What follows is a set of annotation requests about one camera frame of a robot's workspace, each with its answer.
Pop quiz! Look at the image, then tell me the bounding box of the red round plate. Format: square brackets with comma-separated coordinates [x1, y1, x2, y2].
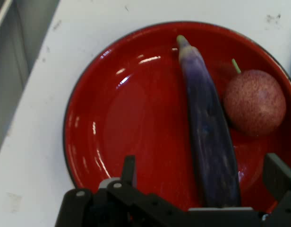
[62, 21, 291, 215]

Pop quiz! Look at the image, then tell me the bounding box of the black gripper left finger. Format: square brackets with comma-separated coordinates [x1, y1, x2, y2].
[55, 155, 189, 227]

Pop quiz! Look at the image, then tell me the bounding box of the pink round toy fruit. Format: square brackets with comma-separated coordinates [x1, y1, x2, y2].
[223, 58, 288, 138]

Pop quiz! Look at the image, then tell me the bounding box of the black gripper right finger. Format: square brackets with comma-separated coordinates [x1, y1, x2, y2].
[262, 152, 291, 227]

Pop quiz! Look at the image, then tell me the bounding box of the purple toy eggplant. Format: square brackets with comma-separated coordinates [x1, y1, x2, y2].
[176, 35, 242, 209]

